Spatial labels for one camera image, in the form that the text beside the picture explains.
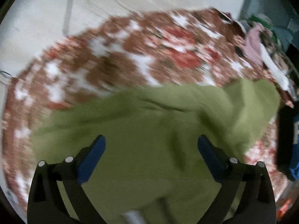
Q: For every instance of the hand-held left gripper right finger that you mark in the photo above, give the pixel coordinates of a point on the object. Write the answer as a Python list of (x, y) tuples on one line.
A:
[(209, 155)]

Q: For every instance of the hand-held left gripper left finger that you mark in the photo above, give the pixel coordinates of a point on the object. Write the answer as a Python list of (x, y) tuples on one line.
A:
[(93, 155)]

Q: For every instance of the green garment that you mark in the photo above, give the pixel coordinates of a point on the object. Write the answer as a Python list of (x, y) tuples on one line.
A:
[(149, 133)]

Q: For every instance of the white cloth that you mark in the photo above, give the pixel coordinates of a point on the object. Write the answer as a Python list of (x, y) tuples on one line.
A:
[(273, 67)]

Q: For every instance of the floral brown blanket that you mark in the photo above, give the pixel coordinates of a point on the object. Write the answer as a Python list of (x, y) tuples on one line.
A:
[(121, 58)]

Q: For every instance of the green and white item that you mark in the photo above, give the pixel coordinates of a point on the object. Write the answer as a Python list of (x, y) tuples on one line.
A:
[(261, 19)]

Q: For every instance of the grey pole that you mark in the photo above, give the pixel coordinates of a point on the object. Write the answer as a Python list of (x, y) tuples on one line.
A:
[(68, 11)]

